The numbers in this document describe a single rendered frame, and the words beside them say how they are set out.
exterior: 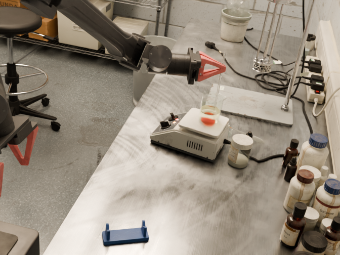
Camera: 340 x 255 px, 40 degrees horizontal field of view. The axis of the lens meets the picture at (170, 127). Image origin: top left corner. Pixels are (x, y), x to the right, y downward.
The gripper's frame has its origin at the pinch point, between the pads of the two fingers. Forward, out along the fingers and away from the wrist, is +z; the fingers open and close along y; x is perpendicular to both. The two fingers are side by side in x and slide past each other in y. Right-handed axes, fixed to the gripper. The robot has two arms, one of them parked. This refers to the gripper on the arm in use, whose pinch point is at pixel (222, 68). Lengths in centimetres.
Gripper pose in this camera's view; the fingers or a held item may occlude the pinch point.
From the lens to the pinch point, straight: 124.5
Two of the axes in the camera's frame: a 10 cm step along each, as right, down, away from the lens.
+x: -1.1, 8.6, 5.1
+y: -0.5, -5.1, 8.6
